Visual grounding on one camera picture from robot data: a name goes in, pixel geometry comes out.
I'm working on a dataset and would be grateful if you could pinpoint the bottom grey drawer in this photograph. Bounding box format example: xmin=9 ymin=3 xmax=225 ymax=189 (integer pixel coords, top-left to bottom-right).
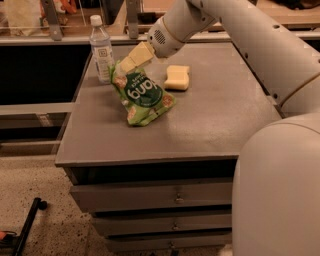
xmin=107 ymin=231 xmax=232 ymax=252

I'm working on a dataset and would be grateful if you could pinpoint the green rice chip bag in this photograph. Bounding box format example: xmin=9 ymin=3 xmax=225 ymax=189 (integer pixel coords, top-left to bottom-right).
xmin=110 ymin=61 xmax=176 ymax=126

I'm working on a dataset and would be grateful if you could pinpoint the middle grey drawer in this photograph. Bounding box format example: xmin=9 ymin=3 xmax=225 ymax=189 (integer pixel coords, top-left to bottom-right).
xmin=92 ymin=209 xmax=231 ymax=236

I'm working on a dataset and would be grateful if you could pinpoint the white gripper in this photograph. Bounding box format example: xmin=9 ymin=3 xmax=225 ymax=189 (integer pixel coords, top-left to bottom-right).
xmin=120 ymin=17 xmax=185 ymax=73

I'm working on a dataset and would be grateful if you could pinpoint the black stand leg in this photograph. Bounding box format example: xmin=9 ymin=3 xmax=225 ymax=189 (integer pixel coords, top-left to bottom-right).
xmin=11 ymin=197 xmax=48 ymax=256

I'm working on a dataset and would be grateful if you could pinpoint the yellow sponge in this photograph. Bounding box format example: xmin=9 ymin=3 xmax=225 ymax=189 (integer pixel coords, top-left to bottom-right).
xmin=164 ymin=65 xmax=190 ymax=91

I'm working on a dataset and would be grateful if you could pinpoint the top grey drawer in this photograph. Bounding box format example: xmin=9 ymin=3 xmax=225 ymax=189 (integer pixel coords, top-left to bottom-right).
xmin=70 ymin=178 xmax=232 ymax=212

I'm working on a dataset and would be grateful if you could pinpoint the grey drawer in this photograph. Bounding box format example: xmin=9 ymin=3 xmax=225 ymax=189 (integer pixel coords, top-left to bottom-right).
xmin=92 ymin=209 xmax=231 ymax=236
xmin=70 ymin=178 xmax=232 ymax=212
xmin=107 ymin=231 xmax=232 ymax=252

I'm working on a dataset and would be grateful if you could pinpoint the clear plastic water bottle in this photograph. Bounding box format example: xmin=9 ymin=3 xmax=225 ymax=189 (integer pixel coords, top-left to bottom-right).
xmin=89 ymin=15 xmax=114 ymax=84

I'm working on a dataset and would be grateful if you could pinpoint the metal shelf rail frame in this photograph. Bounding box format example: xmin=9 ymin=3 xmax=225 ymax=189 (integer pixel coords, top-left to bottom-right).
xmin=0 ymin=0 xmax=320 ymax=47

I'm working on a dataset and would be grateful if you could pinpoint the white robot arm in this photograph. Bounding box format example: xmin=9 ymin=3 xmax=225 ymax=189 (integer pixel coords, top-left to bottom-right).
xmin=121 ymin=0 xmax=320 ymax=256

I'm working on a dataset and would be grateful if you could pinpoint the grey drawer cabinet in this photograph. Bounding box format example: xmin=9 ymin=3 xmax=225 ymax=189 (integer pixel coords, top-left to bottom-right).
xmin=56 ymin=43 xmax=280 ymax=241

